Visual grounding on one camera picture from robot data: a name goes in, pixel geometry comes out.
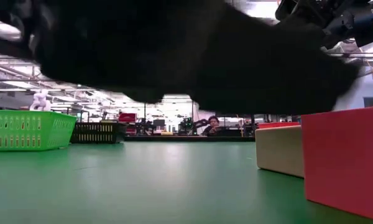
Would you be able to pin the cream rectangular block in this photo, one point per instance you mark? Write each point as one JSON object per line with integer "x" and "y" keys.
{"x": 279, "y": 149}

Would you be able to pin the person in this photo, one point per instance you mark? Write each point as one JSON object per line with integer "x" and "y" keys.
{"x": 214, "y": 120}

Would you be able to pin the black background robot arm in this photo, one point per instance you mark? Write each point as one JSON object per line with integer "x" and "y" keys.
{"x": 192, "y": 124}

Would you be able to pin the black plastic basket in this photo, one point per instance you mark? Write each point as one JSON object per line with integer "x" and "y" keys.
{"x": 96, "y": 132}

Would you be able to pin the distant orange block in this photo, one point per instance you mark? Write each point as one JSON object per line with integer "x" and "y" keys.
{"x": 276, "y": 125}

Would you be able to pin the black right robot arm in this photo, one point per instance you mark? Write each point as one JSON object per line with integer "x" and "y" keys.
{"x": 366, "y": 25}

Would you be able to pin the pink square block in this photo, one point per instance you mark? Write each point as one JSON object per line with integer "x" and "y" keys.
{"x": 345, "y": 155}

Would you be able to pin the red box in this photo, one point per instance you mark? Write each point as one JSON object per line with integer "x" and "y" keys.
{"x": 127, "y": 118}

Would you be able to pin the green table mat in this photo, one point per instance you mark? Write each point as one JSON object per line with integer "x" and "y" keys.
{"x": 112, "y": 186}

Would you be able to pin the white figure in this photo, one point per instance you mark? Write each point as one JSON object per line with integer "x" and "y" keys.
{"x": 40, "y": 102}

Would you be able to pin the green plastic basket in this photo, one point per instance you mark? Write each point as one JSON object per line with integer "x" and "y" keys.
{"x": 28, "y": 130}

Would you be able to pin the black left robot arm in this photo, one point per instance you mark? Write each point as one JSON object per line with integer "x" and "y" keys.
{"x": 96, "y": 46}

